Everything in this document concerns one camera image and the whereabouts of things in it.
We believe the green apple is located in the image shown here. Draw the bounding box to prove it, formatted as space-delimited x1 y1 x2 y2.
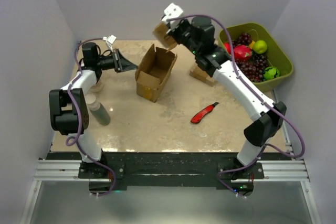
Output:
253 40 268 55

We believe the purple grape bunch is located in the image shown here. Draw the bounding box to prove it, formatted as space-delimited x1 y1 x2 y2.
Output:
235 54 269 83

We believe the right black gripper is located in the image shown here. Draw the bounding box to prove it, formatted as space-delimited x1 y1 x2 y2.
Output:
167 17 201 55

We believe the red apple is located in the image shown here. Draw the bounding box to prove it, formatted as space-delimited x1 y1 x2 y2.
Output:
223 42 232 54

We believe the aluminium rail frame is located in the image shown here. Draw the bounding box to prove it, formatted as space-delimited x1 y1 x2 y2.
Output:
34 159 309 182

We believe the pink dragon fruit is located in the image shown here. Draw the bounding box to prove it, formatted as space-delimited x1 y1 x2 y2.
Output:
234 45 253 61

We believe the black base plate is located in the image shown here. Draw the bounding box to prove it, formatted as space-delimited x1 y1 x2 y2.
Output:
47 152 264 190

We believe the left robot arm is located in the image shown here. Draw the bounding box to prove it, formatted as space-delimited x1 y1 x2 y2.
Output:
49 39 138 178

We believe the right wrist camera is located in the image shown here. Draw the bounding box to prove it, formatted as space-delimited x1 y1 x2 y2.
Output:
161 3 184 29

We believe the small brown box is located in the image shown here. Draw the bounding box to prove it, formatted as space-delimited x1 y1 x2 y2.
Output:
189 63 216 87
152 22 177 51

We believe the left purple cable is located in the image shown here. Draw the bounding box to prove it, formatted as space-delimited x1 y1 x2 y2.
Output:
65 37 110 162

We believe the green plastic basket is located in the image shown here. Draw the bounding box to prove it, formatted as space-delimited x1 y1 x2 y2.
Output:
227 23 293 92

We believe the purple cable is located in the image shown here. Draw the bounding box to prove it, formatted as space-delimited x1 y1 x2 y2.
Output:
166 14 306 159
65 37 110 162

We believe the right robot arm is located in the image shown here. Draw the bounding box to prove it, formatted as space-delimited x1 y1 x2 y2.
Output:
165 18 287 178

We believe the grey cylindrical bottle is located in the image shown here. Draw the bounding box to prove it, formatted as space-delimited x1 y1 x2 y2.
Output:
85 94 111 126

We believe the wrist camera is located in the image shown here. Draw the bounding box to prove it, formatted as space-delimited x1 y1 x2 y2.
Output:
161 3 184 29
103 35 117 51

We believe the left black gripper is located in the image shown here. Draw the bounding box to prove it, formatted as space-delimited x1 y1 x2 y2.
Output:
96 48 138 73

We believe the green striped melon ball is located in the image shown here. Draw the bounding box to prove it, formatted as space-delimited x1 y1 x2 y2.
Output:
263 66 280 80

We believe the dark grape bunch top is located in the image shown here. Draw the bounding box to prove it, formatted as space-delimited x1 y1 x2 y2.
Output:
233 33 253 47

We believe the brown cardboard express box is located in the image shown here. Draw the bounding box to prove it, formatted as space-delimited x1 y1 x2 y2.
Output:
135 44 177 103

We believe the red black utility knife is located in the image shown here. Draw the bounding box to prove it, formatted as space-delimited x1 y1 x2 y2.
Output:
190 102 219 124

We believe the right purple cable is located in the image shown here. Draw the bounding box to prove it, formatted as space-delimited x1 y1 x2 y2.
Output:
166 14 306 159

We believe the yellow fruit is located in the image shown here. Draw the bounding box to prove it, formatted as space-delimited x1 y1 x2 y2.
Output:
249 41 255 49

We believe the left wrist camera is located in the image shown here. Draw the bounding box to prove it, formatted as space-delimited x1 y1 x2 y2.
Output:
103 35 117 51

